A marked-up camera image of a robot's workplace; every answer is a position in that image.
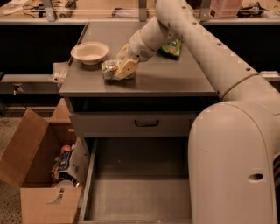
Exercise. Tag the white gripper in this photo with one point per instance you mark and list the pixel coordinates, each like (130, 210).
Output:
(138, 48)

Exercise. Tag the green white 7up can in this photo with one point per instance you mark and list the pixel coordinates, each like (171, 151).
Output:
(109, 69)

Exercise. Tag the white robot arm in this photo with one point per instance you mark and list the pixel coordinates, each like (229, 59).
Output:
(232, 144)

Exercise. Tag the grey drawer cabinet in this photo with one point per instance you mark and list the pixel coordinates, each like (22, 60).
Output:
(160, 85)

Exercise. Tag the grey top drawer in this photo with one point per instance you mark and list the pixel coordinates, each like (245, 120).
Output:
(132, 124)

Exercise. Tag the open grey middle drawer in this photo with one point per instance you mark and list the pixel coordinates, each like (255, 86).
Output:
(137, 180)

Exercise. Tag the white paper bowl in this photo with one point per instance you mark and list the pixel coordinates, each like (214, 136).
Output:
(90, 53)

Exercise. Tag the green chip bag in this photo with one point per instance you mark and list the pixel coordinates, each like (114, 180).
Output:
(172, 48)

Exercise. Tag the pink storage box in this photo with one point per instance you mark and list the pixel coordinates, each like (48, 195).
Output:
(224, 8)

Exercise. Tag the snack bags in box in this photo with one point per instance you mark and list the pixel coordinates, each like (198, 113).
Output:
(71, 164)

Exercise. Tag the white power strip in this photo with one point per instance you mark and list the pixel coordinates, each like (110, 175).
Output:
(270, 74)

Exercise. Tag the brown cardboard box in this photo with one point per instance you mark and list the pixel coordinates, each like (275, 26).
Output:
(27, 162)

